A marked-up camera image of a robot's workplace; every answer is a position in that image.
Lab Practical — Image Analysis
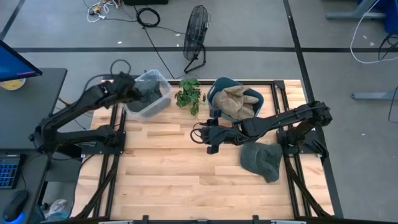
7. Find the computer monitor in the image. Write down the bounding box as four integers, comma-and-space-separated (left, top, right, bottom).
0, 39, 44, 83

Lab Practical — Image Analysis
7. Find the blue object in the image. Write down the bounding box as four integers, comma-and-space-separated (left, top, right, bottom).
357, 0, 398, 35

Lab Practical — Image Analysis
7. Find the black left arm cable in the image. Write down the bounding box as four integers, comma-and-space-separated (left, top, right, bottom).
83, 58, 132, 91

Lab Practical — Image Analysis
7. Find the grey keyboard desk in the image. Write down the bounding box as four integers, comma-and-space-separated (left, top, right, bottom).
0, 148, 53, 224

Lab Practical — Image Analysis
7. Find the clear plastic bin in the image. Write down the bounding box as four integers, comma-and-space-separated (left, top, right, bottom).
123, 68, 173, 122

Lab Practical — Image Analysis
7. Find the grey desk leg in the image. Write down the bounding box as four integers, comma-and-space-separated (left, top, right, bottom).
325, 0, 386, 21

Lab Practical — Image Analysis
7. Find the backlit keyboard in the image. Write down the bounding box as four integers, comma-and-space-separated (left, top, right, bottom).
0, 154, 21, 190

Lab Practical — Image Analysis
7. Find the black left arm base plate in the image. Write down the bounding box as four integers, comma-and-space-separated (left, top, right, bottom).
81, 130, 126, 156

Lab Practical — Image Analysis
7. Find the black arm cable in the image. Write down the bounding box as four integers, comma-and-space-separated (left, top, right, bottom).
190, 122, 205, 144
83, 58, 132, 91

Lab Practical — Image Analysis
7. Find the black computer mouse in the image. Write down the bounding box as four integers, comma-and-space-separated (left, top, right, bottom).
2, 189, 29, 222

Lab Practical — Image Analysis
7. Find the grey desk foot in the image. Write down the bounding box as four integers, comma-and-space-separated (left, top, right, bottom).
351, 88, 398, 101

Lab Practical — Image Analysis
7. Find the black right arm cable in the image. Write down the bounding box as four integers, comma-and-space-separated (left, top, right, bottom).
190, 122, 205, 144

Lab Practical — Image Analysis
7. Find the black looped cable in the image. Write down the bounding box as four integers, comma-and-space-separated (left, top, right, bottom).
377, 32, 398, 62

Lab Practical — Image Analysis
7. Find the black desk support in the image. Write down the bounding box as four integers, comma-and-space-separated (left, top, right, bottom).
49, 144, 83, 162

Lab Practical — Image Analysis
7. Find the long black floor cable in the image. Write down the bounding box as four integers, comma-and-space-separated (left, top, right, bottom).
133, 4, 187, 80

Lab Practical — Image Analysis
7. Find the green leafy plant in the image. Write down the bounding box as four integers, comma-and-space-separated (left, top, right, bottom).
174, 77, 206, 117

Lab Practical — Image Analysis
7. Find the grey white bundle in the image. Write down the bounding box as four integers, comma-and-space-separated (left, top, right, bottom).
45, 198, 71, 222

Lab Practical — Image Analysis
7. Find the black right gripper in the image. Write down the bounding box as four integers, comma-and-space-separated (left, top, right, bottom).
198, 108, 246, 156

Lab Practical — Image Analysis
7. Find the coiled black cable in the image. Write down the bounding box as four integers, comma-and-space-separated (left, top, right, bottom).
136, 7, 161, 28

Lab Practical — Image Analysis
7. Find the yellow disc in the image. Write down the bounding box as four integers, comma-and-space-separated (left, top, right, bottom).
0, 77, 27, 91

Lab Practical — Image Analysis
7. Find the long white cable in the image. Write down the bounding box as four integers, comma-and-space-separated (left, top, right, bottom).
349, 0, 398, 65

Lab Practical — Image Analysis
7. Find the dark green brimmed hat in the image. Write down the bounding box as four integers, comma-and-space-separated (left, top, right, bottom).
239, 142, 283, 184

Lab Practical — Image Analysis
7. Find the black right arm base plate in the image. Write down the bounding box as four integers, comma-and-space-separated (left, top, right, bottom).
275, 128, 330, 159

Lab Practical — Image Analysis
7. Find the black box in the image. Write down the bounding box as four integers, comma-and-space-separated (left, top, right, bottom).
123, 0, 169, 6

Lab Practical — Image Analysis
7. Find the white cable bundle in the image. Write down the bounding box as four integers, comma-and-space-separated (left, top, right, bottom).
83, 0, 121, 24

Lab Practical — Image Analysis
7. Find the black floor fan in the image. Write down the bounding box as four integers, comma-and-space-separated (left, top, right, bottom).
182, 4, 211, 75

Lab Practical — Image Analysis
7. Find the black aluminium table frame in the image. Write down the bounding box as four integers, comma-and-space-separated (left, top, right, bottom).
70, 74, 345, 224

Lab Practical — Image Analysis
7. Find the teal plastic bin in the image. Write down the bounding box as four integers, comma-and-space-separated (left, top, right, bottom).
206, 77, 265, 122

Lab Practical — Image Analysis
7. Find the black desk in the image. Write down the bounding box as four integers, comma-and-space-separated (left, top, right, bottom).
0, 67, 68, 153

